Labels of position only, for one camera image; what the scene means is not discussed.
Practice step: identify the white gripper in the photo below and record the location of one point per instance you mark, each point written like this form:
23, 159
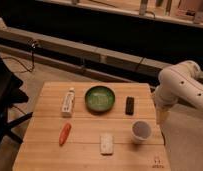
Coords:
163, 99

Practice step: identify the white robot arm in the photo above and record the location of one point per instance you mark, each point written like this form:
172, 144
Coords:
177, 81

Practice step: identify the green ceramic bowl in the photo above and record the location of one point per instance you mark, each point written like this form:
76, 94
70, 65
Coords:
99, 99

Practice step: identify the white paper cup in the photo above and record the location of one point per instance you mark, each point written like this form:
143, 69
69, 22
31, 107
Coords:
140, 131

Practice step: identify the black rectangular remote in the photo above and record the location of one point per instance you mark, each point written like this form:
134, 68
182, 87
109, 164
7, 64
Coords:
129, 109

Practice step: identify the white tube with cap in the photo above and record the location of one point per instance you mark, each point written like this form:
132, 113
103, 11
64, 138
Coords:
68, 103

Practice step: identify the orange carrot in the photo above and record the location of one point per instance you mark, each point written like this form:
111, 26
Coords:
64, 133

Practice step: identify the black office chair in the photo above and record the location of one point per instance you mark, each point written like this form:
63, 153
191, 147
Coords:
10, 93

